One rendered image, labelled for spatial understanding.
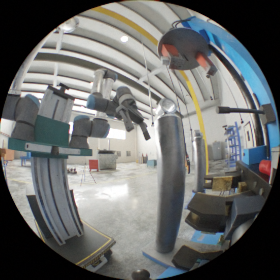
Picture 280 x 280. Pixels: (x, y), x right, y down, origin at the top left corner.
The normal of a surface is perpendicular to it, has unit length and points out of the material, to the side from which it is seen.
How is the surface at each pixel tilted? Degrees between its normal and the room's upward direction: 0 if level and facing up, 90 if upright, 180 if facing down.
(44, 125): 90
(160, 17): 173
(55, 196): 90
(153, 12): 173
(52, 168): 90
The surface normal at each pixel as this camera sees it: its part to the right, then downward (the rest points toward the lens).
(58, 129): 0.92, -0.10
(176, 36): 0.04, 0.99
